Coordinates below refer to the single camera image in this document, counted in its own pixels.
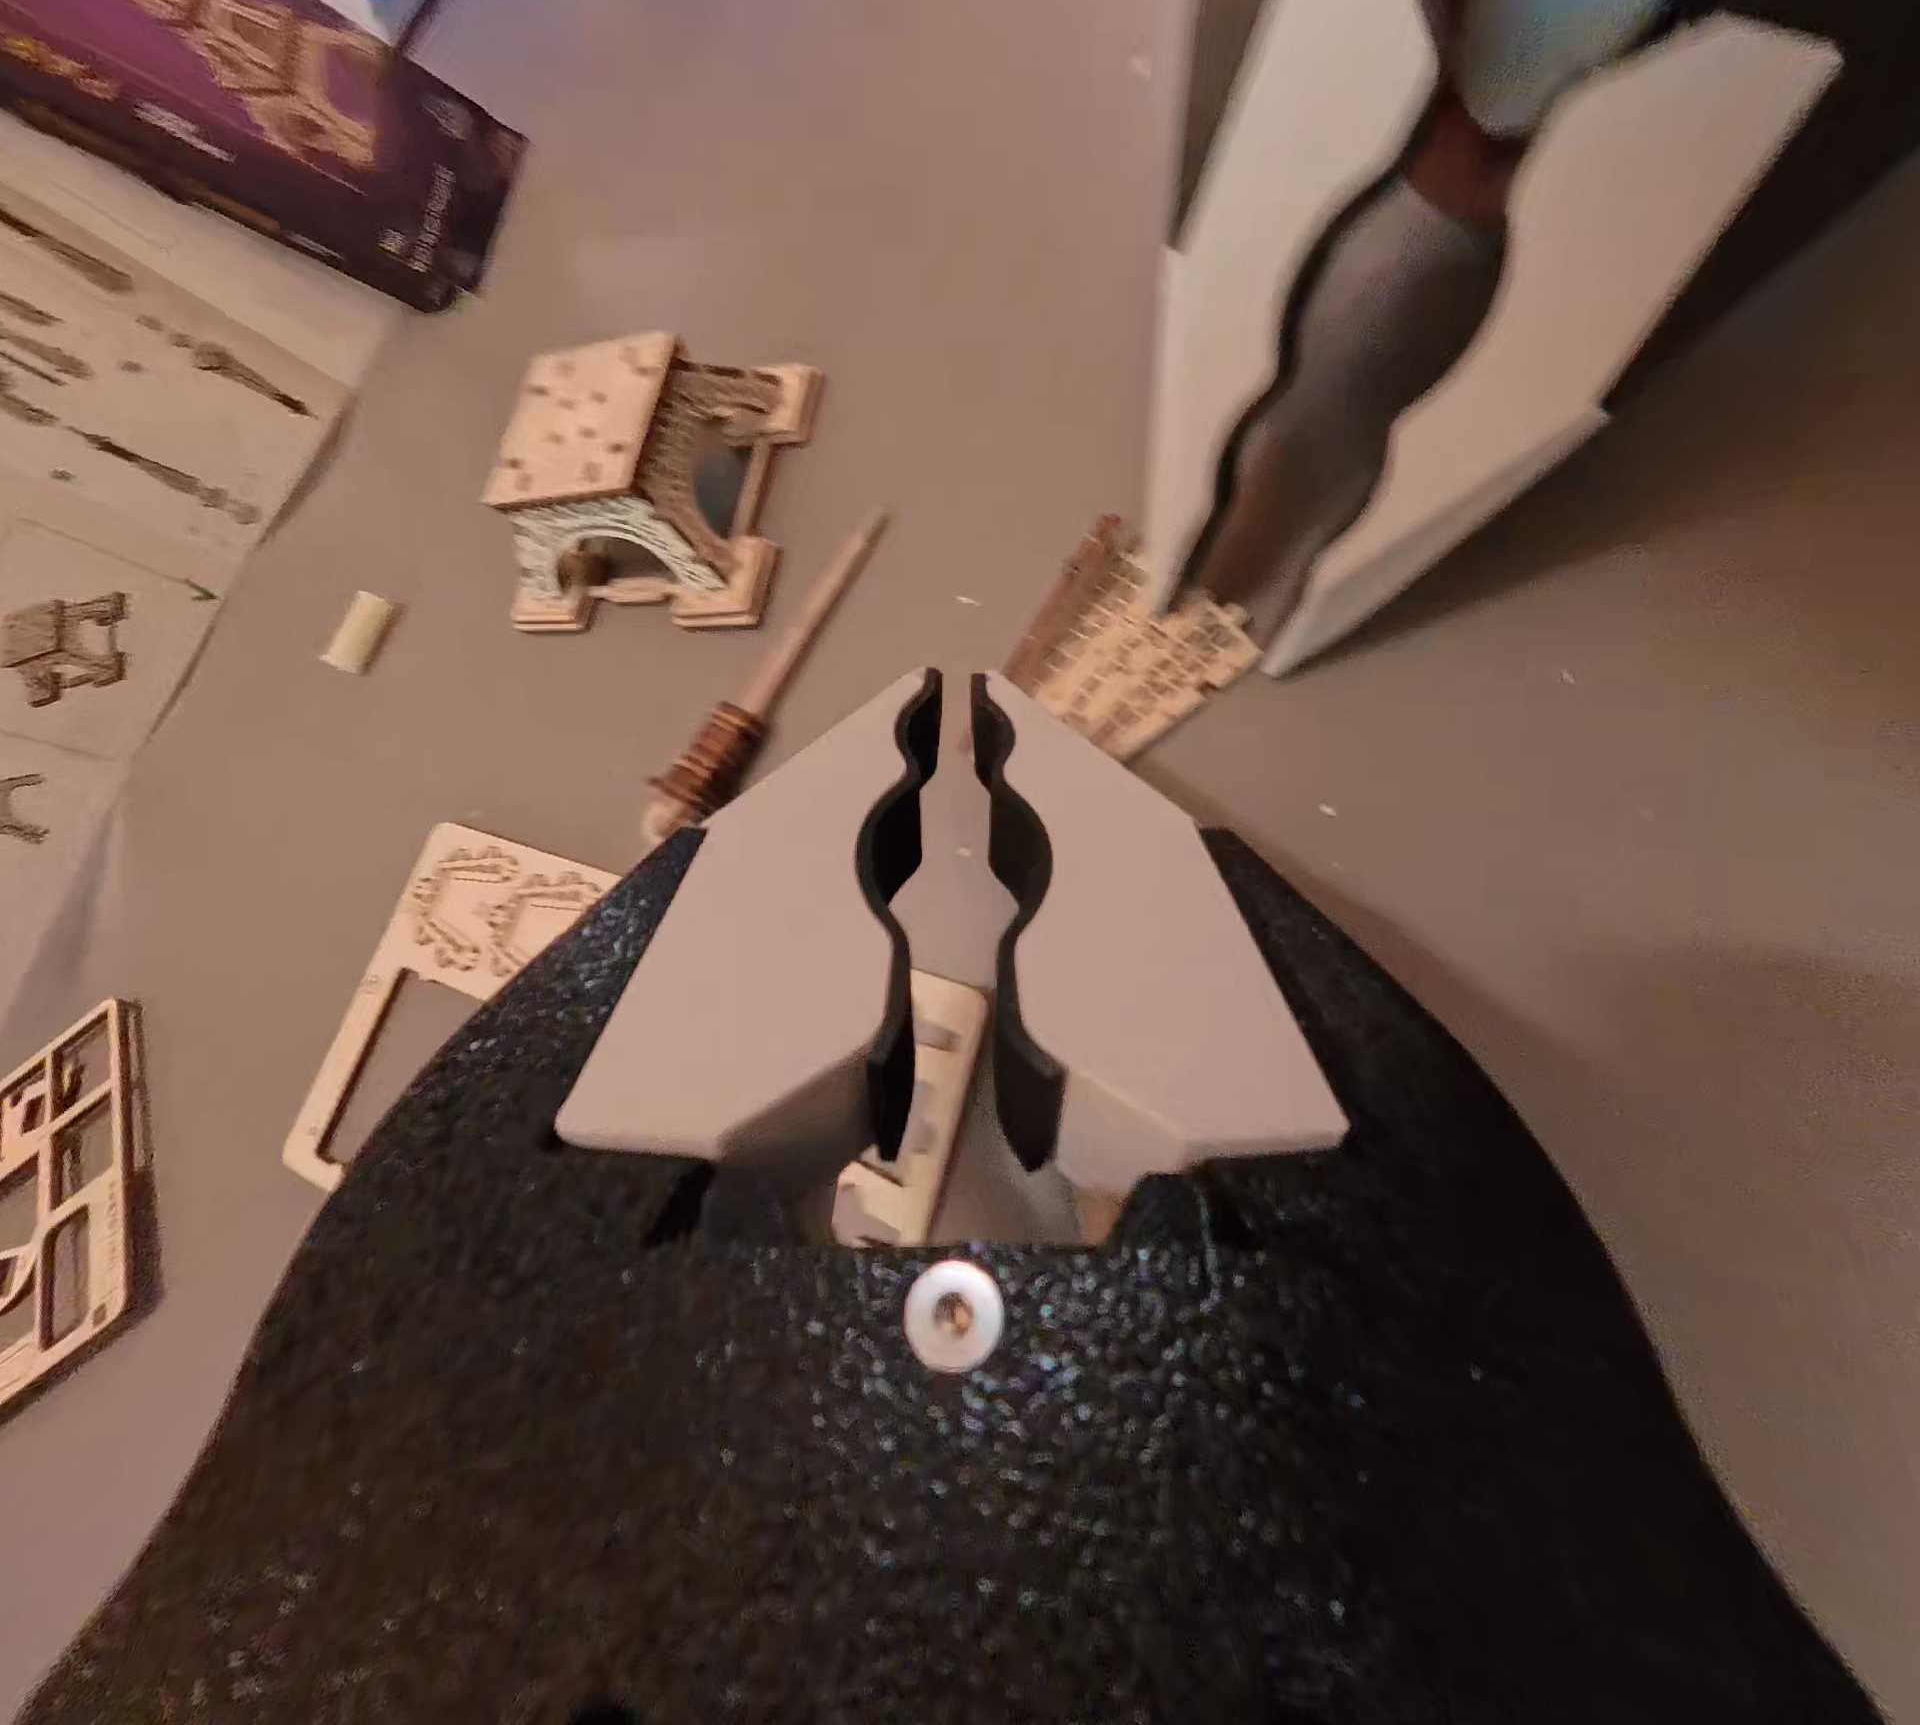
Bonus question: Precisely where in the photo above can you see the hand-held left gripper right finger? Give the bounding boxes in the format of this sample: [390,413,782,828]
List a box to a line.
[969,670,1352,1236]

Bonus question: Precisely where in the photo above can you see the emptied wooden parts frame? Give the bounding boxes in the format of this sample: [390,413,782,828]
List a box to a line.
[0,997,153,1414]

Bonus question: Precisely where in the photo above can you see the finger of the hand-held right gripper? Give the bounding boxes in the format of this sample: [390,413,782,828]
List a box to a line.
[1145,0,1449,625]
[1256,13,1848,681]

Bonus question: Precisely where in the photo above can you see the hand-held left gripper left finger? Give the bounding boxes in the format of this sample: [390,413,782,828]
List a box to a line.
[553,668,946,1232]

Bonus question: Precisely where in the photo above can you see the wooden tower base model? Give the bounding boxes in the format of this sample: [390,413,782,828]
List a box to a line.
[480,330,824,632]

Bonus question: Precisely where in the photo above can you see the wooden tower spire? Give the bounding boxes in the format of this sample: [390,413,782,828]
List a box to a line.
[642,509,892,848]

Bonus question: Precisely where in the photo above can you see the small cream wax block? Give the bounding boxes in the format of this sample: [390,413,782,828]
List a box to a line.
[317,590,402,674]

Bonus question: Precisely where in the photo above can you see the wooden punch-out parts sheet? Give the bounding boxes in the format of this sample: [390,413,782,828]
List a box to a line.
[282,821,993,1250]

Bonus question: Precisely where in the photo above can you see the paper instruction sheet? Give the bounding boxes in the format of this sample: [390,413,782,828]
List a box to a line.
[0,112,401,1009]

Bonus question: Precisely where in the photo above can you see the grey desk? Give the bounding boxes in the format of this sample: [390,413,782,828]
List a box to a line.
[0,0,1920,1725]

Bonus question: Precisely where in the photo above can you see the dark puzzle box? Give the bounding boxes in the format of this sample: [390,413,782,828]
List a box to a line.
[0,0,532,314]

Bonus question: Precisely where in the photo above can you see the narrow wooden lattice panel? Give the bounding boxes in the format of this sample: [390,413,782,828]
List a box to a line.
[1036,592,1264,768]

